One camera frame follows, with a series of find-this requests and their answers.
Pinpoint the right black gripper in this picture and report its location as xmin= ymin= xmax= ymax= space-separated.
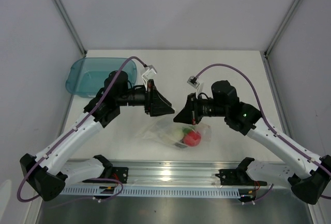
xmin=173 ymin=93 xmax=228 ymax=126

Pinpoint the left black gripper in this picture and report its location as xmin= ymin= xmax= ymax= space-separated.
xmin=116 ymin=79 xmax=174 ymax=117

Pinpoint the white radish with leaves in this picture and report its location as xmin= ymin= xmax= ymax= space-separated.
xmin=172 ymin=127 xmax=191 ymax=142

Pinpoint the clear zip top bag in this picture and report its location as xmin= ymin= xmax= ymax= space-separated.
xmin=135 ymin=117 xmax=212 ymax=150

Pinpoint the red tomato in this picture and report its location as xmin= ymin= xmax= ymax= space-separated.
xmin=183 ymin=131 xmax=202 ymax=147

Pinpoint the dark round fruit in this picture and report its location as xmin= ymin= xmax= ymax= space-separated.
xmin=174 ymin=142 xmax=187 ymax=148

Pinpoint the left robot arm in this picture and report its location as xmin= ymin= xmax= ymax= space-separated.
xmin=20 ymin=71 xmax=175 ymax=201

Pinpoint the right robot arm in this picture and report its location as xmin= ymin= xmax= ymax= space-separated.
xmin=173 ymin=81 xmax=330 ymax=205

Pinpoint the teal plastic tray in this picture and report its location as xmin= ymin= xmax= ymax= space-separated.
xmin=65 ymin=57 xmax=137 ymax=98

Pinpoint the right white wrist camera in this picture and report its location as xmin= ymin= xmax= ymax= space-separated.
xmin=187 ymin=76 xmax=204 ymax=96

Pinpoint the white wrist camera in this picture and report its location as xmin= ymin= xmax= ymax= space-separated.
xmin=187 ymin=76 xmax=204 ymax=96
xmin=141 ymin=65 xmax=157 ymax=87

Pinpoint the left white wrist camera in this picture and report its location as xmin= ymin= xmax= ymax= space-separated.
xmin=141 ymin=65 xmax=157 ymax=87

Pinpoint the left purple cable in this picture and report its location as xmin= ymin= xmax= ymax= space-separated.
xmin=17 ymin=56 xmax=148 ymax=204

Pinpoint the purple cable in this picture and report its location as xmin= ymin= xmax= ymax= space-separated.
xmin=17 ymin=56 xmax=148 ymax=204
xmin=191 ymin=63 xmax=331 ymax=205

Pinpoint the aluminium mounting rail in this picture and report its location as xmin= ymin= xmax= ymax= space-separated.
xmin=62 ymin=159 xmax=293 ymax=189

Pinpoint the white slotted cable duct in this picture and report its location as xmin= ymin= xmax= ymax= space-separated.
xmin=61 ymin=185 xmax=240 ymax=199

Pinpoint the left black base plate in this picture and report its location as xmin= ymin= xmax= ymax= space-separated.
xmin=102 ymin=167 xmax=129 ymax=184

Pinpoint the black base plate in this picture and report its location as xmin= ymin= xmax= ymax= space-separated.
xmin=102 ymin=167 xmax=129 ymax=184
xmin=215 ymin=169 xmax=257 ymax=186

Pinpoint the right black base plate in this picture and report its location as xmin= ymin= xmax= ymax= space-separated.
xmin=215 ymin=169 xmax=257 ymax=186

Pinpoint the right aluminium frame post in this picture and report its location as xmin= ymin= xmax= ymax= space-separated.
xmin=263 ymin=0 xmax=317 ymax=57

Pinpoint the aluminium frame post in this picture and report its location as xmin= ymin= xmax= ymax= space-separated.
xmin=263 ymin=0 xmax=317 ymax=57
xmin=52 ymin=0 xmax=87 ymax=57

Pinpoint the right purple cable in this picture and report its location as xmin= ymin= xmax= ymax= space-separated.
xmin=191 ymin=63 xmax=331 ymax=205

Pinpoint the left aluminium frame post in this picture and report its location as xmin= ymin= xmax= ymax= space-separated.
xmin=52 ymin=0 xmax=87 ymax=57

